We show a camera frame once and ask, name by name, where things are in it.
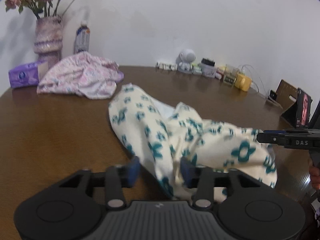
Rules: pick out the pink purple vase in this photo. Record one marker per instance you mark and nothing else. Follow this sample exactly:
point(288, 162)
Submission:
point(48, 39)

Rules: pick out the white astronaut figurine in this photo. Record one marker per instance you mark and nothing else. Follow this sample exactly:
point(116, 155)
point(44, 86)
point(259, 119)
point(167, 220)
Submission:
point(185, 59)

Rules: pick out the purple tissue pack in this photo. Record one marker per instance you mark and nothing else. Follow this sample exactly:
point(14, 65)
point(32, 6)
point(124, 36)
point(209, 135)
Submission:
point(29, 74)

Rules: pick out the brown cardboard stand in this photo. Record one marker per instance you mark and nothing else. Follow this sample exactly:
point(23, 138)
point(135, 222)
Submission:
point(287, 98)

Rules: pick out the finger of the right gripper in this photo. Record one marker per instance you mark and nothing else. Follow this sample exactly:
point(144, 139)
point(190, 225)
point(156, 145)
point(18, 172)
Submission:
point(275, 131)
point(271, 138)

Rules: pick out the black charger block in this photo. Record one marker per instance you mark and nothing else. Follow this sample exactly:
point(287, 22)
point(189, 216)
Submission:
point(208, 62)

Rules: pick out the white power strip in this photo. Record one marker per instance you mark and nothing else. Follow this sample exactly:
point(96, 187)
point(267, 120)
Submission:
point(166, 66)

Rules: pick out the green white small boxes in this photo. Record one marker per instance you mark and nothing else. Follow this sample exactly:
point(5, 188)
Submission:
point(196, 69)

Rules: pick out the pink floral garment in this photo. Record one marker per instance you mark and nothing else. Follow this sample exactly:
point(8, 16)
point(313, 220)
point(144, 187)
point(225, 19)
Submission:
point(82, 74)

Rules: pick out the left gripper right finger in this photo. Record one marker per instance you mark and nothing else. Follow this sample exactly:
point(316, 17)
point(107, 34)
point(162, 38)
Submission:
point(201, 179)

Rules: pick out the white tin box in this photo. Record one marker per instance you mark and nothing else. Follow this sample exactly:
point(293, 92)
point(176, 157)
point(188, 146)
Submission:
point(207, 70)

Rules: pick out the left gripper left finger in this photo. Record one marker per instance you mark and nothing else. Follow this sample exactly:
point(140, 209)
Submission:
point(119, 177)

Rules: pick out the cream green floral dress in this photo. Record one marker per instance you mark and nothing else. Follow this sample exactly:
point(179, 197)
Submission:
point(161, 136)

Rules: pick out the yellow mug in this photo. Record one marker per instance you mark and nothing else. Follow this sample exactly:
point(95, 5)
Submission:
point(243, 82)

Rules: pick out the plastic drink bottle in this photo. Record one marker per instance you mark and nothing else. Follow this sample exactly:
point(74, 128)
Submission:
point(82, 37)

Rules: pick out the tablet with screen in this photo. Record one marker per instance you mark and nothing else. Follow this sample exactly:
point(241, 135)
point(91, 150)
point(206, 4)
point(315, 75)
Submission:
point(304, 101)

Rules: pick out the glass cup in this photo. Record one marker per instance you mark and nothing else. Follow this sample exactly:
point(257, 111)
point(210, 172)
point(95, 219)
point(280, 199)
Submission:
point(230, 75)

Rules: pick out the black phone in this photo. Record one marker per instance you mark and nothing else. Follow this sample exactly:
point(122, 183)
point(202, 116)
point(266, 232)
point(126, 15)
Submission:
point(272, 96)

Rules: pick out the person right hand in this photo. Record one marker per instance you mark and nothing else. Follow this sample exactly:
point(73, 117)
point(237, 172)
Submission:
point(314, 177)

